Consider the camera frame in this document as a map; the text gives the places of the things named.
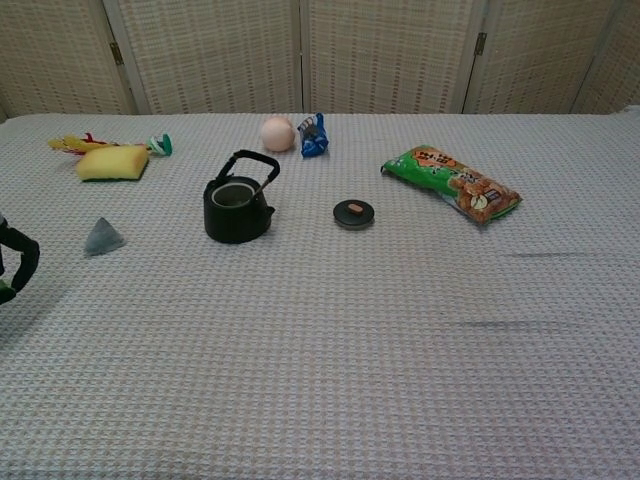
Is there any yellow red toy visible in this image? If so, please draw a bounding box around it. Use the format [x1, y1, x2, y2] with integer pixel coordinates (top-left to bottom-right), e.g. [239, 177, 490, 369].
[47, 132, 117, 156]

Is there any green white small tube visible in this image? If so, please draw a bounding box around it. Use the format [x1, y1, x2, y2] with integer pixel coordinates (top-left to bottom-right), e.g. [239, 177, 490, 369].
[148, 133, 174, 158]

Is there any blue snack packet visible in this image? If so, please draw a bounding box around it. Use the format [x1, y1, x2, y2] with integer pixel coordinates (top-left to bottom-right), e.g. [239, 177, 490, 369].
[297, 112, 331, 160]

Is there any green orange snack bag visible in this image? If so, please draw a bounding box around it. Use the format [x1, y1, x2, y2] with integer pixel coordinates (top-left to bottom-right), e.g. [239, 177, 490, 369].
[379, 144, 524, 228]

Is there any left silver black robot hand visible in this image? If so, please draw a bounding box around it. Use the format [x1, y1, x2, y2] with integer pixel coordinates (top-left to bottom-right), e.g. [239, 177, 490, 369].
[0, 209, 42, 306]

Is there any grey woven tablecloth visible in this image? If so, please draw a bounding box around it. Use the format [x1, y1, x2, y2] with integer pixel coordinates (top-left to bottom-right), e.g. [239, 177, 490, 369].
[0, 104, 640, 480]

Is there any yellow sponge green base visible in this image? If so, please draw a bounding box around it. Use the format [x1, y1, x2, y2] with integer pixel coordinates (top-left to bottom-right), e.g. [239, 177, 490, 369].
[74, 144, 151, 183]

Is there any woven folding screen panel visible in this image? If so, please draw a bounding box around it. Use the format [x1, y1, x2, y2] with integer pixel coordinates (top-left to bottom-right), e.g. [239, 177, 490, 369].
[0, 0, 137, 121]
[299, 0, 489, 116]
[572, 0, 640, 116]
[462, 0, 621, 116]
[102, 0, 305, 116]

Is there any pink peach ball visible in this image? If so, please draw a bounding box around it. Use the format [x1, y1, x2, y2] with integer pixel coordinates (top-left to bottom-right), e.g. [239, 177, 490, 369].
[260, 115, 296, 153]

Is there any pyramid tea bag green tag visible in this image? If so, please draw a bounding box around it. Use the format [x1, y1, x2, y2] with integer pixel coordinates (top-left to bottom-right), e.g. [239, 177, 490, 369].
[0, 216, 128, 305]

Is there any black teapot with handle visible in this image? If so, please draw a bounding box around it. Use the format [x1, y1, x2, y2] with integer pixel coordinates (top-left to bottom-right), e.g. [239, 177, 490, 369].
[202, 149, 281, 246]

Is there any black teapot lid brown knob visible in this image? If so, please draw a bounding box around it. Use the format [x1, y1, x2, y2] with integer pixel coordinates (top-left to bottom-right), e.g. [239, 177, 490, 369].
[332, 198, 376, 231]

